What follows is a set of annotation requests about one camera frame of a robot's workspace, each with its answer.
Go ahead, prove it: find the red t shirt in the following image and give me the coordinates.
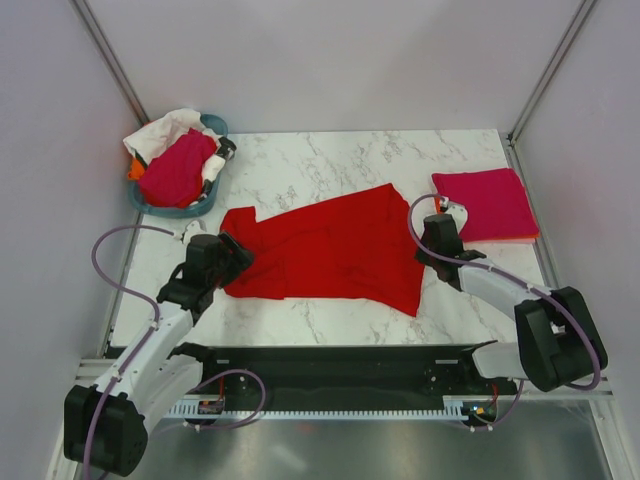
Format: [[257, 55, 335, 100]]
[[220, 183, 424, 317]]

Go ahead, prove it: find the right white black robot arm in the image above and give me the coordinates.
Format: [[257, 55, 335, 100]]
[[407, 214, 608, 394]]

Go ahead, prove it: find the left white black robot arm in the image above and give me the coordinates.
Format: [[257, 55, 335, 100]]
[[63, 232, 254, 476]]

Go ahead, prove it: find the folded magenta t shirt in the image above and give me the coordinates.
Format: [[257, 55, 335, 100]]
[[432, 168, 540, 242]]

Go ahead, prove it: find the white and black garment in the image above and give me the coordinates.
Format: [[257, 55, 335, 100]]
[[201, 136, 237, 196]]

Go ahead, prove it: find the magenta shirt in basket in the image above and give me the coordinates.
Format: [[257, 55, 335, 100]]
[[137, 129, 218, 209]]

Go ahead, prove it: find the orange shirt in basket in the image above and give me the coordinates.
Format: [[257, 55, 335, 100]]
[[127, 155, 147, 181]]

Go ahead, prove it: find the teal plastic laundry basket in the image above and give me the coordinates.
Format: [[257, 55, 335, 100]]
[[126, 112, 231, 221]]

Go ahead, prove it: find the white shirt in basket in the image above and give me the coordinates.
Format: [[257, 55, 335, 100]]
[[123, 108, 228, 165]]

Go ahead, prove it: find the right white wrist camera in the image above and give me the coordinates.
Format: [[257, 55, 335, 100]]
[[439, 197, 469, 232]]

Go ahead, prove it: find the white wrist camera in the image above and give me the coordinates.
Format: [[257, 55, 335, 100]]
[[174, 219, 208, 245], [439, 197, 469, 232]]

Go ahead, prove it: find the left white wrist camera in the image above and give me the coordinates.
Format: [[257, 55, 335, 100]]
[[174, 219, 208, 245]]

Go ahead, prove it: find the right aluminium frame post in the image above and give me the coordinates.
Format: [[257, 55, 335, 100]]
[[504, 0, 601, 146]]

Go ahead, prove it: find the aluminium frame post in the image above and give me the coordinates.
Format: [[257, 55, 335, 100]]
[[504, 0, 601, 146], [69, 0, 149, 124]]

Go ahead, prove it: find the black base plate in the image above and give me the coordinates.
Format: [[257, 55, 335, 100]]
[[203, 345, 517, 408]]

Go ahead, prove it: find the aluminium front rail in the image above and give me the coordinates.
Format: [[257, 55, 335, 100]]
[[67, 359, 118, 395]]

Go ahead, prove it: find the white slotted cable duct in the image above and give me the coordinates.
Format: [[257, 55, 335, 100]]
[[164, 397, 468, 421]]

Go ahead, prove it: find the left aluminium frame post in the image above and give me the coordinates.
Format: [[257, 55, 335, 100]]
[[69, 0, 149, 124]]

